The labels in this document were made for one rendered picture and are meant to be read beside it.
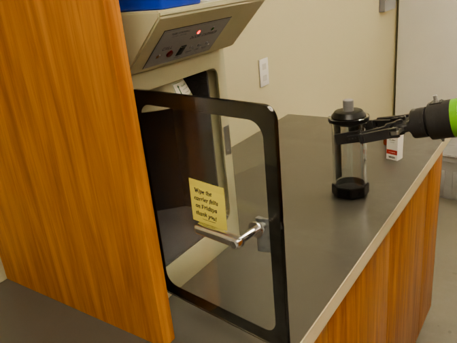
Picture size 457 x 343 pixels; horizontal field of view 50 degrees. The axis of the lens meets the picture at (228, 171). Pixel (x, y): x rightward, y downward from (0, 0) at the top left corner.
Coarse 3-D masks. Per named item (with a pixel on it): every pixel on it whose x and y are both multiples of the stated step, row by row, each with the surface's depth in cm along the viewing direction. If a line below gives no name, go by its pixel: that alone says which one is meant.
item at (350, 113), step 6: (348, 102) 128; (342, 108) 133; (348, 108) 128; (354, 108) 131; (360, 108) 131; (336, 114) 129; (342, 114) 127; (348, 114) 127; (354, 114) 127; (360, 114) 127; (366, 114) 129
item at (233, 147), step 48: (144, 96) 78; (192, 96) 71; (144, 144) 83; (192, 144) 74; (240, 144) 67; (240, 192) 71; (192, 240) 83; (192, 288) 88; (240, 288) 79; (288, 336) 75
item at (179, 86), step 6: (168, 84) 97; (174, 84) 97; (180, 84) 99; (186, 84) 103; (150, 90) 95; (156, 90) 95; (162, 90) 96; (168, 90) 96; (174, 90) 97; (180, 90) 98; (186, 90) 100
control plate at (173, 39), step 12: (204, 24) 84; (216, 24) 88; (168, 36) 78; (180, 36) 81; (192, 36) 85; (204, 36) 88; (216, 36) 92; (156, 48) 78; (168, 48) 82; (204, 48) 93; (156, 60) 82; (168, 60) 85
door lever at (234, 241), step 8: (200, 224) 73; (256, 224) 70; (200, 232) 72; (208, 232) 71; (216, 232) 70; (224, 232) 70; (248, 232) 70; (256, 232) 70; (216, 240) 70; (224, 240) 69; (232, 240) 68; (240, 240) 68
